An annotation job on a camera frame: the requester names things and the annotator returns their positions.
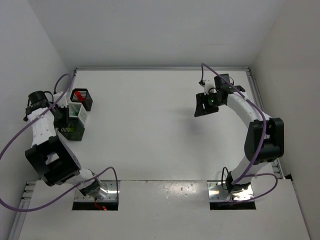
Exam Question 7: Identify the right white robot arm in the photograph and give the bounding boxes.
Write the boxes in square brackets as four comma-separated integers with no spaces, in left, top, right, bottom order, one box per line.
[194,74,285,193]

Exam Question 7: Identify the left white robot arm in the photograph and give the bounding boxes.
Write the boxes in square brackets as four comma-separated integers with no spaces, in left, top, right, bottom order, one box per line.
[24,89,101,198]

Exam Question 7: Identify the white slotted container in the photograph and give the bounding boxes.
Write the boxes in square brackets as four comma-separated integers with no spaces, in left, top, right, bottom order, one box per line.
[68,102,88,125]

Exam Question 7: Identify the black slotted container near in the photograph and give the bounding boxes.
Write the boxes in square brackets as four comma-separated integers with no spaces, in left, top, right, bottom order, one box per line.
[58,118,85,142]

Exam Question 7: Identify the black slotted container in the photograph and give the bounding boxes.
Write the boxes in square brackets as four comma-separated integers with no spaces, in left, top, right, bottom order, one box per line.
[58,118,85,142]
[70,88,93,112]

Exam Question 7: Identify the black slotted container far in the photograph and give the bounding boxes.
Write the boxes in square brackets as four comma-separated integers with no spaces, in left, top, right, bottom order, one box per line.
[70,88,93,112]

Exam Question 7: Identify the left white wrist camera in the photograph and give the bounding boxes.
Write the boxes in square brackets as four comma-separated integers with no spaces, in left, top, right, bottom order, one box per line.
[53,91,68,108]

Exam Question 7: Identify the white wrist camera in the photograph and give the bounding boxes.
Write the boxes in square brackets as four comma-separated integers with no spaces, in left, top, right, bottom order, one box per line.
[198,79,215,95]
[53,91,68,108]

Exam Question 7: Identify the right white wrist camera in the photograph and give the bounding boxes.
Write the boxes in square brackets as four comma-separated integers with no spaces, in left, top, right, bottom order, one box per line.
[198,79,215,95]

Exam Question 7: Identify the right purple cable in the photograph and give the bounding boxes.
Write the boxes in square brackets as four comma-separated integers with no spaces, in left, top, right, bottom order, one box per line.
[198,62,279,203]

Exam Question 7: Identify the purple cable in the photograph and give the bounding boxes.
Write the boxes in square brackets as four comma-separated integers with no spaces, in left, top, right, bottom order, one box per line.
[198,62,279,203]
[0,72,120,213]

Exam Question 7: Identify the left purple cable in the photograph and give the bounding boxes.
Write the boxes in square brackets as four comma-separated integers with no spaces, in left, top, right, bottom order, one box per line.
[0,72,120,213]

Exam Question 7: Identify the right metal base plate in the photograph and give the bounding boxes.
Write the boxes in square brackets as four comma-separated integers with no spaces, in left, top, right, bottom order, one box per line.
[207,181,254,203]

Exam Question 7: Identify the metal base plate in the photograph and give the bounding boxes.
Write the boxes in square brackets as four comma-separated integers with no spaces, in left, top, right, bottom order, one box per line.
[73,180,120,203]
[207,181,254,203]

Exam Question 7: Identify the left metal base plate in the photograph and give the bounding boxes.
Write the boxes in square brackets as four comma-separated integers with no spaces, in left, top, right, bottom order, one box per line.
[73,180,120,203]

